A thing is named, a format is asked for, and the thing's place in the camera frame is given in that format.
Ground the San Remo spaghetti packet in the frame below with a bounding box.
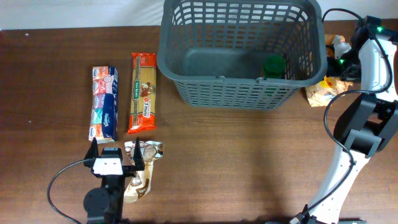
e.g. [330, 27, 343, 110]
[127, 52, 157, 134]

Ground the orange snack bag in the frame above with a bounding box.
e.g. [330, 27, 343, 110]
[305, 34, 353, 107]

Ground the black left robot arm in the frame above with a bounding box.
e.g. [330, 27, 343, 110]
[83, 139, 145, 224]

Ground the green-lid jar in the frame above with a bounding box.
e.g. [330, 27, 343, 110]
[263, 83, 286, 102]
[262, 55, 286, 79]

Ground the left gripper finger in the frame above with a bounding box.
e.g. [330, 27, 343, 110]
[83, 138, 99, 167]
[133, 137, 145, 171]

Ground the grey plastic slotted basket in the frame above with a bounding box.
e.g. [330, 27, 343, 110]
[157, 0, 327, 110]

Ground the silver brown snack pouch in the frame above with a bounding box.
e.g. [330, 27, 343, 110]
[124, 141, 164, 203]

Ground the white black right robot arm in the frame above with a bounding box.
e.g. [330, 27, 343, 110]
[290, 16, 397, 223]

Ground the Kleenex tissue multipack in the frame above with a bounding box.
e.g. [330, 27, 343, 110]
[88, 66, 118, 144]

